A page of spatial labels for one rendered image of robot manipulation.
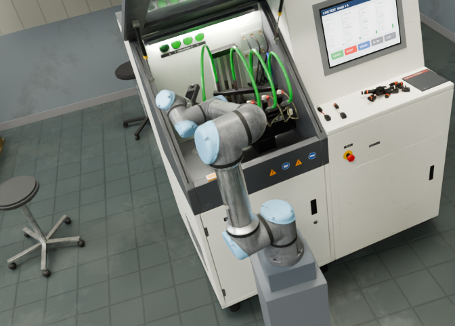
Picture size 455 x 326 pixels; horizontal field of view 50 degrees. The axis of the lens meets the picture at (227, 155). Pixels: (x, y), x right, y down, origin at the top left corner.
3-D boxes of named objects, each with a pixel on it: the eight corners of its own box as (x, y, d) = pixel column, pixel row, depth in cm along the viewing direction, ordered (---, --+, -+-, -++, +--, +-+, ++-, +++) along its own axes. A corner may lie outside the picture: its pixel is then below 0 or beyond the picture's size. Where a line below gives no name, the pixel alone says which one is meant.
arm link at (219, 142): (276, 250, 171) (248, 117, 141) (240, 270, 167) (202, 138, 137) (258, 232, 181) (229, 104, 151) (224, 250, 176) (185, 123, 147)
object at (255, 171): (202, 213, 224) (195, 187, 214) (199, 207, 228) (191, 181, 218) (321, 166, 235) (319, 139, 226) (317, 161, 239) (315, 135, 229)
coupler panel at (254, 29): (248, 85, 257) (239, 30, 238) (246, 82, 259) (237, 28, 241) (271, 77, 259) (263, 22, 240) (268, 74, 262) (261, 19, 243)
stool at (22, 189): (13, 238, 353) (-24, 181, 320) (84, 215, 359) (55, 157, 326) (7, 291, 314) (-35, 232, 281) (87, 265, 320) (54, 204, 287)
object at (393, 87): (371, 106, 234) (371, 96, 231) (359, 97, 242) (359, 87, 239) (412, 91, 238) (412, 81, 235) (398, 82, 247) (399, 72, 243)
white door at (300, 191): (225, 304, 265) (200, 215, 224) (224, 301, 266) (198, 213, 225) (331, 259, 276) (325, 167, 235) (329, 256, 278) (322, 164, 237)
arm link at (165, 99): (160, 114, 181) (150, 97, 184) (177, 120, 191) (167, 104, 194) (175, 100, 179) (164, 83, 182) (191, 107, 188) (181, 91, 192)
